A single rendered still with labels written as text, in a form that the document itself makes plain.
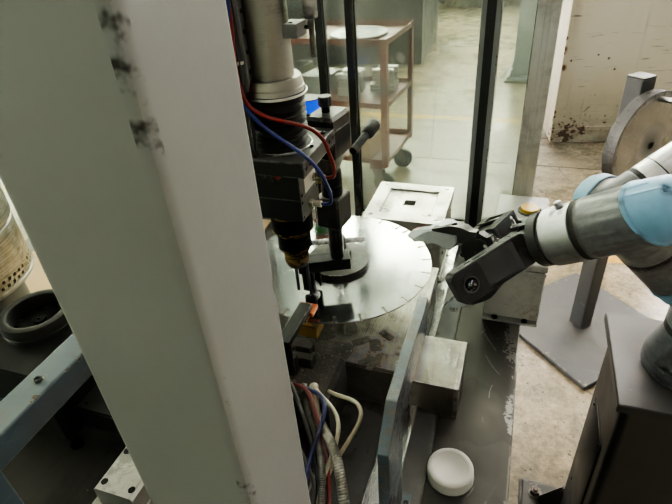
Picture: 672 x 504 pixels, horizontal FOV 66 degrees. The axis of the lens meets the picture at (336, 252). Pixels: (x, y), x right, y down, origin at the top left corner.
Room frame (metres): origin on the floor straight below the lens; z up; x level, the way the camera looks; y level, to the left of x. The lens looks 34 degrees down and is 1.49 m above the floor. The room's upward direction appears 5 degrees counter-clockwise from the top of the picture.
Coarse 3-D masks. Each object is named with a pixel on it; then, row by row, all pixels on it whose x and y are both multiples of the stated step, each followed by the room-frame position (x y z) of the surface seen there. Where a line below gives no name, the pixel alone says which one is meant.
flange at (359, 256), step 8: (320, 248) 0.81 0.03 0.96; (328, 248) 0.78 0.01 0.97; (352, 248) 0.80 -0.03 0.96; (360, 248) 0.80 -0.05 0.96; (352, 256) 0.77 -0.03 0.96; (360, 256) 0.77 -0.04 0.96; (368, 256) 0.77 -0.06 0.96; (352, 264) 0.75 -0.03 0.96; (360, 264) 0.75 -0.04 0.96; (368, 264) 0.75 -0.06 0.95; (328, 272) 0.73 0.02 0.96; (336, 272) 0.73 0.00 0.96; (344, 272) 0.73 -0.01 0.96; (352, 272) 0.72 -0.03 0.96; (360, 272) 0.73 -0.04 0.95
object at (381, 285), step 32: (352, 224) 0.90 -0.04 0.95; (384, 224) 0.89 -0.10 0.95; (384, 256) 0.78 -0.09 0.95; (416, 256) 0.77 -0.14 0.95; (288, 288) 0.71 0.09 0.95; (320, 288) 0.70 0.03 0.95; (352, 288) 0.69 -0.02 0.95; (384, 288) 0.68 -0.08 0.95; (416, 288) 0.68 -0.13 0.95; (320, 320) 0.62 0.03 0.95; (352, 320) 0.61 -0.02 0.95
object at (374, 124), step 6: (372, 120) 0.73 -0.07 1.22; (366, 126) 0.72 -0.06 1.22; (372, 126) 0.72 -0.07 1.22; (378, 126) 0.73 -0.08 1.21; (366, 132) 0.71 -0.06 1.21; (372, 132) 0.71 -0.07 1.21; (360, 138) 0.70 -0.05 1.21; (366, 138) 0.70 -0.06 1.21; (354, 144) 0.68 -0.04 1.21; (360, 144) 0.69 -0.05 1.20; (354, 150) 0.68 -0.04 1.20
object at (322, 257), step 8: (328, 232) 0.70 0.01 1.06; (336, 232) 0.69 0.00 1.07; (336, 240) 0.69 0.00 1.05; (336, 248) 0.69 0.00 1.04; (312, 256) 0.70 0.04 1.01; (320, 256) 0.70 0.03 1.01; (328, 256) 0.70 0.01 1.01; (336, 256) 0.69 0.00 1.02; (344, 256) 0.69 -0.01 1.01; (312, 264) 0.68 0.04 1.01; (320, 264) 0.68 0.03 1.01; (328, 264) 0.68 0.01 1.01; (336, 264) 0.68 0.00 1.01; (344, 264) 0.68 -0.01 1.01; (304, 272) 0.68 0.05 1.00; (312, 272) 0.68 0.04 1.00; (320, 272) 0.70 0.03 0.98; (304, 280) 0.69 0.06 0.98; (312, 280) 0.68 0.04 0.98; (320, 280) 0.70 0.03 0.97; (304, 288) 0.69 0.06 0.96; (312, 288) 0.68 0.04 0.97
